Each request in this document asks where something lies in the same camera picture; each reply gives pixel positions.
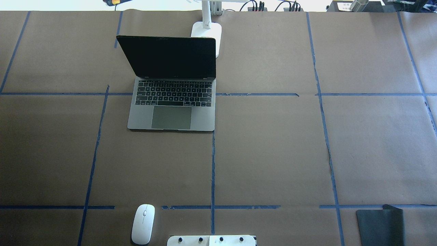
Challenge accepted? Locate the grey laptop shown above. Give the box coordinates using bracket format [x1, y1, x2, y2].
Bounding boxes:
[116, 35, 216, 132]

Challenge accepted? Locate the white desk lamp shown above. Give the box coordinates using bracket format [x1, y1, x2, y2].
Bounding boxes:
[191, 0, 223, 57]

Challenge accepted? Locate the white computer mouse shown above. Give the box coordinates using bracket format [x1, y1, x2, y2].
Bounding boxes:
[131, 204, 155, 245]

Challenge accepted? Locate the black mouse pad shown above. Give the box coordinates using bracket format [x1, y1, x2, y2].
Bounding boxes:
[356, 204, 406, 246]

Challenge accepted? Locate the steel cylinder weight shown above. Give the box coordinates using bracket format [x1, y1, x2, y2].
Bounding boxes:
[350, 0, 369, 12]

